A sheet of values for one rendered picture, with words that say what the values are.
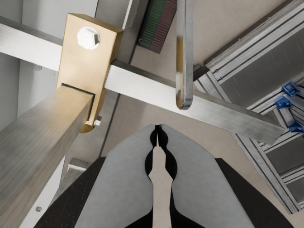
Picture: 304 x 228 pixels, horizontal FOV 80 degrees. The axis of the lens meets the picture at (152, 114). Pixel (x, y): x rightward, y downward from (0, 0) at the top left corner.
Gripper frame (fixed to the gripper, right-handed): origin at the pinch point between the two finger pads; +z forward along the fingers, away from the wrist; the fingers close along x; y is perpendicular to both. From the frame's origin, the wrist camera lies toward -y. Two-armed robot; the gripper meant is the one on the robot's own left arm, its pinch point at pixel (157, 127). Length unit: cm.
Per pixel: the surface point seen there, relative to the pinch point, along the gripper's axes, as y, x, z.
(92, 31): -5.7, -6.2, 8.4
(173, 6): -8.8, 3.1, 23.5
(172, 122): 54, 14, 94
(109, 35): -5.3, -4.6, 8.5
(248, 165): 91, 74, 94
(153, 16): -7.2, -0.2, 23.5
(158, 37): -4.0, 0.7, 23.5
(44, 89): 8.9, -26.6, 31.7
